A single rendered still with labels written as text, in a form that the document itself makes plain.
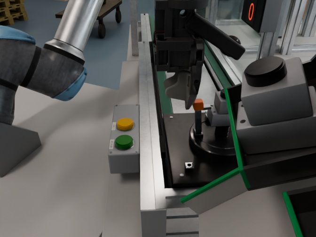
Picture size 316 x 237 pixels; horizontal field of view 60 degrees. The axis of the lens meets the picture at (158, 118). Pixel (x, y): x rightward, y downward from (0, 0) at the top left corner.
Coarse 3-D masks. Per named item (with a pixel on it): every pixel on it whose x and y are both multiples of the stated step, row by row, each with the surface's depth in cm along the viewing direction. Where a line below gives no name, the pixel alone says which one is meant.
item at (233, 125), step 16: (304, 64) 28; (240, 96) 31; (240, 144) 24; (240, 160) 21; (256, 160) 23; (272, 160) 20; (288, 160) 19; (304, 160) 19; (256, 176) 20; (272, 176) 20; (288, 176) 20; (304, 176) 20
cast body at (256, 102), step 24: (264, 72) 20; (288, 72) 20; (264, 96) 20; (288, 96) 20; (312, 96) 22; (240, 120) 23; (264, 120) 21; (288, 120) 21; (312, 120) 20; (264, 144) 23; (288, 144) 22; (312, 144) 21
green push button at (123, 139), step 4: (120, 136) 62; (124, 136) 62; (128, 136) 62; (116, 140) 61; (120, 140) 61; (124, 140) 61; (128, 140) 61; (132, 140) 61; (116, 144) 60; (120, 144) 60; (124, 144) 60; (128, 144) 60; (132, 144) 61; (120, 148) 60; (124, 148) 60
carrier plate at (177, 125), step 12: (168, 120) 68; (180, 120) 68; (192, 120) 68; (168, 132) 64; (180, 132) 64; (168, 144) 60; (180, 144) 60; (168, 156) 57; (180, 156) 57; (192, 156) 57; (180, 168) 54; (204, 168) 54; (216, 168) 54; (228, 168) 54; (180, 180) 51; (192, 180) 51; (204, 180) 51
